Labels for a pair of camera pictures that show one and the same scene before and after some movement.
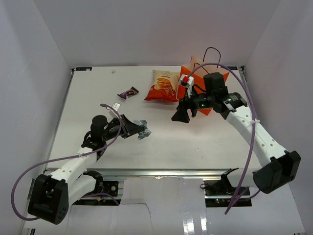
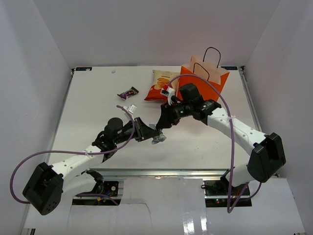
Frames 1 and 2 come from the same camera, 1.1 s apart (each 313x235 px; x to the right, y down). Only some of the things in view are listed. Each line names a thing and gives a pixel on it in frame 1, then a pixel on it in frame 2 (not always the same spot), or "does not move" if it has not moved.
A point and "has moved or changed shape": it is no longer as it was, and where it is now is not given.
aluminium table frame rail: x=160 y=173 does not move
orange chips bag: x=165 y=86 does not move
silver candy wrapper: x=145 y=132 has moved or changed shape
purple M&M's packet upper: x=130 y=92 does not move
